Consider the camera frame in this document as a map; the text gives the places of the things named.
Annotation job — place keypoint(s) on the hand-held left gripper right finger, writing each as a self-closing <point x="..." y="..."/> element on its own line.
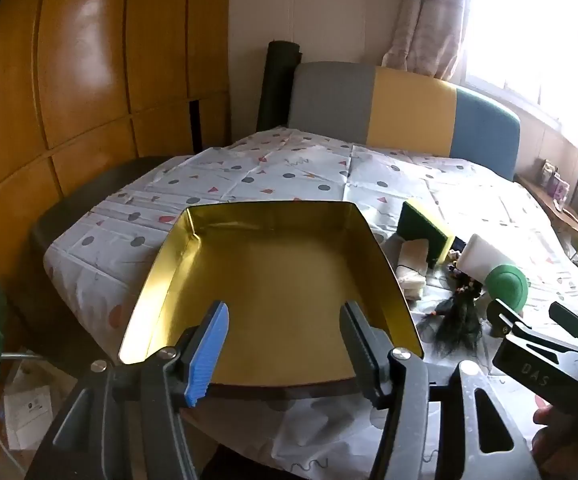
<point x="364" y="355"/>

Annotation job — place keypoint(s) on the beige patterned curtain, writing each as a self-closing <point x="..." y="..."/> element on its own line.
<point x="429" y="10"/>

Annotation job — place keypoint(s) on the wooden window sill shelf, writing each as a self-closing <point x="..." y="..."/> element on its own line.
<point x="544" y="200"/>

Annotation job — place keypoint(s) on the wooden wardrobe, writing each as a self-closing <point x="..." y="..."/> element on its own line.
<point x="84" y="60"/>

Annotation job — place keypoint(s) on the person's right hand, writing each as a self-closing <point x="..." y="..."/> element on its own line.
<point x="551" y="430"/>

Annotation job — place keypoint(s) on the gold tin tray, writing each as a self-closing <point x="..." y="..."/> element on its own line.
<point x="279" y="285"/>

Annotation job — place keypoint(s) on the black rolled mat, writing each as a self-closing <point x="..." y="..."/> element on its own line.
<point x="275" y="85"/>

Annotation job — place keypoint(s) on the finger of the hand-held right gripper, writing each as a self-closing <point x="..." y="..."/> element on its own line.
<point x="574" y="322"/>
<point x="539" y="365"/>

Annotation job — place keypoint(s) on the green and white soft toy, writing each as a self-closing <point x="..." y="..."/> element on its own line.
<point x="484" y="260"/>

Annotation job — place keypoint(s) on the grey yellow blue headboard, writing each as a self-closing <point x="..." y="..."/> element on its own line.
<point x="409" y="110"/>

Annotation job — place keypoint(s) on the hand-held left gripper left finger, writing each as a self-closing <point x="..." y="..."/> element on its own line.
<point x="209" y="355"/>

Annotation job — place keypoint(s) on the yellow and green sponge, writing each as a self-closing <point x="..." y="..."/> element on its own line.
<point x="421" y="225"/>

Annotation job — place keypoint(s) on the white papers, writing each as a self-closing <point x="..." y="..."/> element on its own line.
<point x="31" y="405"/>

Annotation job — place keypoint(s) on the window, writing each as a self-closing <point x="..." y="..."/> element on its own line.
<point x="529" y="35"/>

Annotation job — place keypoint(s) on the small purple box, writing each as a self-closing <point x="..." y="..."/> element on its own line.
<point x="560" y="188"/>

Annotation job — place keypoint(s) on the white cloth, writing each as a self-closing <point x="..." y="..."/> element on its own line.
<point x="414" y="260"/>

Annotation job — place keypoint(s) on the patterned white tablecloth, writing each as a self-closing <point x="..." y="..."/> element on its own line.
<point x="289" y="175"/>

